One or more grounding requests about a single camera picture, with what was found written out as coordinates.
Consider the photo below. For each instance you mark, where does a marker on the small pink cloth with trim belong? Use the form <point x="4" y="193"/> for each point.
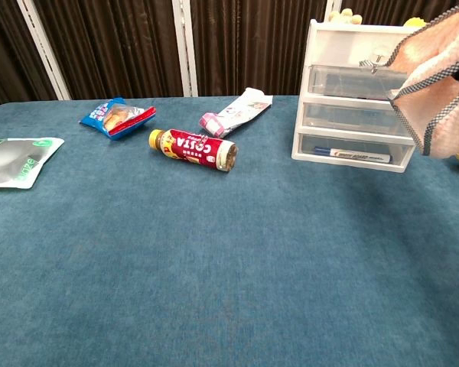
<point x="440" y="99"/>

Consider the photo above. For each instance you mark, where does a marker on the white three-drawer plastic organizer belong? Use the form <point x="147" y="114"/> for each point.
<point x="348" y="114"/>

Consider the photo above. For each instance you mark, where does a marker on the yellow rubber duck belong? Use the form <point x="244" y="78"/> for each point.
<point x="415" y="23"/>

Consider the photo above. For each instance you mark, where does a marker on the dark brown pleated curtain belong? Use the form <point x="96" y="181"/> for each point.
<point x="114" y="47"/>
<point x="252" y="46"/>
<point x="7" y="53"/>
<point x="398" y="9"/>

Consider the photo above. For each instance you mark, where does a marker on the small beige plush bear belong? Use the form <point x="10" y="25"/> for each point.
<point x="344" y="17"/>

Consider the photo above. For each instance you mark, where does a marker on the whiteboard marker with blue cap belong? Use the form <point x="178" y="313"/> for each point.
<point x="353" y="154"/>

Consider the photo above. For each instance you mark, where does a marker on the pink white printed pouch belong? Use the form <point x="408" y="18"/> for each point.
<point x="237" y="112"/>

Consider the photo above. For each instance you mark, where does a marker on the red Costa drink bottle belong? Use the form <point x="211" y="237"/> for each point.
<point x="195" y="149"/>

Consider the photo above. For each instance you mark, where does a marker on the blue felt table mat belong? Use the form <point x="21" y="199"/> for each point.
<point x="214" y="248"/>

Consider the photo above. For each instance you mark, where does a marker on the blue snack bag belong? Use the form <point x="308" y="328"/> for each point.
<point x="114" y="118"/>

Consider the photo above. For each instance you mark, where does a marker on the white frame pole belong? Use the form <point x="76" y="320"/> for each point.
<point x="42" y="49"/>
<point x="185" y="47"/>
<point x="333" y="9"/>

